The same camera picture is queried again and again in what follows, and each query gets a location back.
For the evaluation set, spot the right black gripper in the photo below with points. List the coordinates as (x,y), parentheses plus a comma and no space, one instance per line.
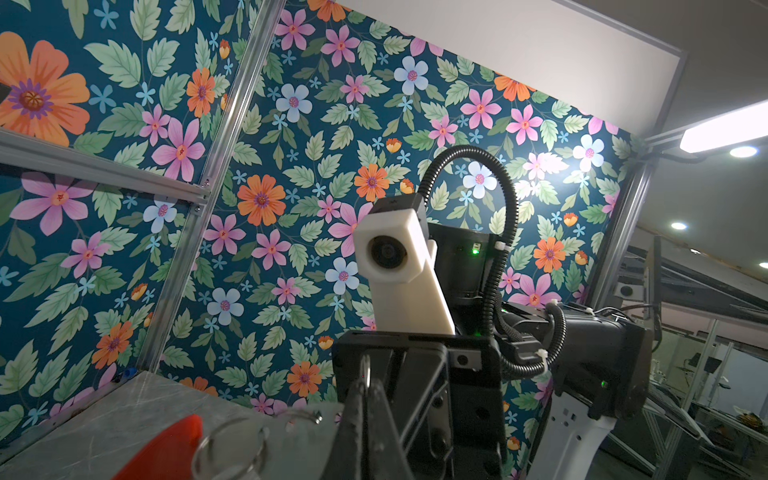
(444,393)

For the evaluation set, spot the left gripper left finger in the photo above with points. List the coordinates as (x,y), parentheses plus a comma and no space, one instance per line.
(348,455)

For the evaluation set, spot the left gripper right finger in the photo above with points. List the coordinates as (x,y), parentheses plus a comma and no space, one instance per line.
(383,452)

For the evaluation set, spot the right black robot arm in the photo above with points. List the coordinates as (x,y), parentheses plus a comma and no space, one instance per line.
(599,366)

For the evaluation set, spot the ceiling strip light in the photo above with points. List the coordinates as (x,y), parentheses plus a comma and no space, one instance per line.
(731,128)

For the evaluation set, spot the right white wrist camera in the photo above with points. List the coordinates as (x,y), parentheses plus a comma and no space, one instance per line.
(395,255)

